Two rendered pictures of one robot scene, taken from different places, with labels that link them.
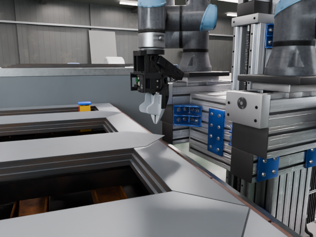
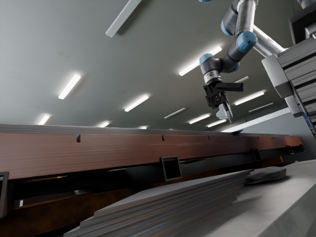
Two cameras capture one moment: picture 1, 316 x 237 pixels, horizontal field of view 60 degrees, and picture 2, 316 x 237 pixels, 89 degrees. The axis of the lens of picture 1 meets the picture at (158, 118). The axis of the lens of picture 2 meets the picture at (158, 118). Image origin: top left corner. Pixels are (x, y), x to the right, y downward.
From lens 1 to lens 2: 0.68 m
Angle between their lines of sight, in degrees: 75
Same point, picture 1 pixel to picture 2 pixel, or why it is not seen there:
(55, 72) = (245, 125)
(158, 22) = (206, 68)
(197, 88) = not seen: outside the picture
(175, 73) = (232, 86)
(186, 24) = (233, 55)
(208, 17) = (239, 42)
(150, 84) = (211, 100)
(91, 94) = (273, 132)
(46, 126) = not seen: hidden behind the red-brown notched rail
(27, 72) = (231, 130)
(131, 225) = not seen: hidden behind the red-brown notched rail
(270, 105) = (279, 61)
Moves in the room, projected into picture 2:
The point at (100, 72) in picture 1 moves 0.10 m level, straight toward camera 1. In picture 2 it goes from (274, 114) to (268, 114)
